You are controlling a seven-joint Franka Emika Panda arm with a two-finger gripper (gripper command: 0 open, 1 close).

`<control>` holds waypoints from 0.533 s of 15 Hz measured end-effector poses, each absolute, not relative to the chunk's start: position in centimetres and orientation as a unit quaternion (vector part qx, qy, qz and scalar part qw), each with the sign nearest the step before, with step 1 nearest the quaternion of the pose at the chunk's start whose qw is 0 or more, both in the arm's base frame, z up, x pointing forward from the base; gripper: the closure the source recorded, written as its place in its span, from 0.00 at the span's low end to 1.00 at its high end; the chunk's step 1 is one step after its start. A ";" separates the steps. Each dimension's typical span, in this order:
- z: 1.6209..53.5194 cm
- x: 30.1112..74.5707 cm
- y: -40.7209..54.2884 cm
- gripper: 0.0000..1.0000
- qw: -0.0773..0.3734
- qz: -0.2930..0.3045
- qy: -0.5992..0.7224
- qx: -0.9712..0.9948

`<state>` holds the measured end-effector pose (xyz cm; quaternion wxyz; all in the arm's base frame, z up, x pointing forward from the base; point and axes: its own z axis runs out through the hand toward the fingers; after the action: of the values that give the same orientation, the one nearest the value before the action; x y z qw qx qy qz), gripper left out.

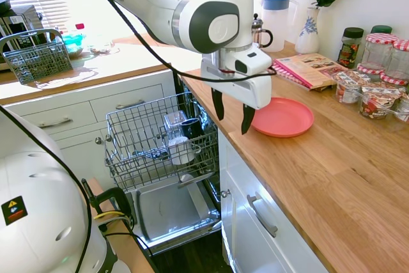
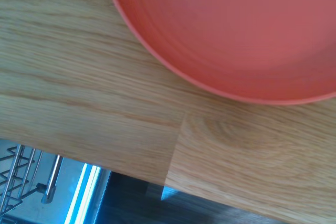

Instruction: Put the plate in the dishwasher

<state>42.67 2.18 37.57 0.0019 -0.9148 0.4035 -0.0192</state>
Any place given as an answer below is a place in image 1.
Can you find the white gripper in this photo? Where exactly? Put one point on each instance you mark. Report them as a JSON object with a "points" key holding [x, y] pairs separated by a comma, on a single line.
{"points": [[252, 90]]}

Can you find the pink plastic plate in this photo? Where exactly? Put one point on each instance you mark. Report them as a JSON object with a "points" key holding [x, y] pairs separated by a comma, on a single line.
{"points": [[284, 116]]}

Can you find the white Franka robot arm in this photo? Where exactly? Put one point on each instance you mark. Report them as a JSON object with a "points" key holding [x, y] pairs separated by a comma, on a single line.
{"points": [[166, 4]]}

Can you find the built-in dishwasher body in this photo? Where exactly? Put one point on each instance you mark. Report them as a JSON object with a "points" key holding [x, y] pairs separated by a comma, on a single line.
{"points": [[179, 89]]}

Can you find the steel dishwasher door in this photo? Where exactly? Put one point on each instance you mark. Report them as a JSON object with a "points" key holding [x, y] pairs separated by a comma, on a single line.
{"points": [[172, 212]]}

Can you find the dark navy mug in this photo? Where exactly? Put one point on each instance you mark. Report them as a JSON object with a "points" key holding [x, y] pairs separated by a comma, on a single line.
{"points": [[191, 127]]}

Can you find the clear glass container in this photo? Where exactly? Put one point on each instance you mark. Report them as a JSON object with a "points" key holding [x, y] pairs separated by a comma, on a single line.
{"points": [[174, 119]]}

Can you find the white mug with printed base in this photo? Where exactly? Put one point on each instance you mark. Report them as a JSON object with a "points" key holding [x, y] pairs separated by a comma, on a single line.
{"points": [[180, 151]]}

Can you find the white cabinet beside window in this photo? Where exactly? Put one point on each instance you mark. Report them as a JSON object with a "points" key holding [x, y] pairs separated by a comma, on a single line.
{"points": [[153, 94]]}

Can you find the glass French press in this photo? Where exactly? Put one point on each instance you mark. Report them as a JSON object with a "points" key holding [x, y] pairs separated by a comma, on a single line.
{"points": [[260, 34]]}

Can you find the round metal cabinet knob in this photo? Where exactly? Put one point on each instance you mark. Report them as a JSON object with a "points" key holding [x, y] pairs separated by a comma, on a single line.
{"points": [[225, 193], [98, 140]]}

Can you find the red checkered cookbook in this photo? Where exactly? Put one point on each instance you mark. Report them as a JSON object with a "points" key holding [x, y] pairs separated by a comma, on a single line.
{"points": [[310, 68]]}

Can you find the clear pitcher with blue lid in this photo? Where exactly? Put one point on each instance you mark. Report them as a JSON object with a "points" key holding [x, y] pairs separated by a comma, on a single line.
{"points": [[274, 27]]}

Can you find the white vase with blue flowers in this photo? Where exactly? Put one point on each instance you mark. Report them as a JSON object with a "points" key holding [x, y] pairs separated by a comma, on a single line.
{"points": [[306, 41]]}

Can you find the dark spice jar black lid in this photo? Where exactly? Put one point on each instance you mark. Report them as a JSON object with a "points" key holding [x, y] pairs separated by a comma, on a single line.
{"points": [[350, 49]]}

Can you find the black C-clamp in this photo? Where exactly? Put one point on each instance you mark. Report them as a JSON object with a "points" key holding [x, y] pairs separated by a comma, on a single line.
{"points": [[118, 194]]}

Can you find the small glass jar gingham lid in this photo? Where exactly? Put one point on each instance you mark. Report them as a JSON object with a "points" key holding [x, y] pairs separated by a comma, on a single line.
{"points": [[394, 79], [370, 70]]}

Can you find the white cabinet with single drawer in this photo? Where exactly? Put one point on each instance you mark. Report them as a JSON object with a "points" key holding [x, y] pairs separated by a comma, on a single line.
{"points": [[287, 254]]}

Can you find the tall glass jar gingham lid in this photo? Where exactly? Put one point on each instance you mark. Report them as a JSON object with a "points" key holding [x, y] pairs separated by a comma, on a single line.
{"points": [[377, 52], [399, 62]]}

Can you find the clear plastic tray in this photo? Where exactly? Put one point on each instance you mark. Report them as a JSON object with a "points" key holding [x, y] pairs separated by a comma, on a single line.
{"points": [[396, 124]]}

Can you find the clear jar with green lid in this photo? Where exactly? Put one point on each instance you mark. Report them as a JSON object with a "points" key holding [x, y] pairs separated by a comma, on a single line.
{"points": [[381, 29]]}

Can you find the wooden robot mounting board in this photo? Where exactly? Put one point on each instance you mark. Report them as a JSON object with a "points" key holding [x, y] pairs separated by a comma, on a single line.
{"points": [[128, 247]]}

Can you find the green plastic container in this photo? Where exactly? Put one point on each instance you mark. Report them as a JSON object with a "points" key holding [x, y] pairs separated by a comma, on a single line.
{"points": [[73, 44]]}

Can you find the clear bottle with red cap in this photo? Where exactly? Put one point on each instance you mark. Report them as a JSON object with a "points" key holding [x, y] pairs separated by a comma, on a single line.
{"points": [[80, 26]]}

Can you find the grey cutlery basket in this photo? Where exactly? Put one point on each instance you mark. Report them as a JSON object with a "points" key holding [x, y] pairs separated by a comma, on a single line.
{"points": [[38, 62]]}

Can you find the steel toaster oven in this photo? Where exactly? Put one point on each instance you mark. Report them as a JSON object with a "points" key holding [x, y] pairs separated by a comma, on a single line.
{"points": [[19, 28]]}

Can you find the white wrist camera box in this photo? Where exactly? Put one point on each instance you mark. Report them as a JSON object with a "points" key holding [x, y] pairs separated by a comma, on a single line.
{"points": [[254, 60]]}

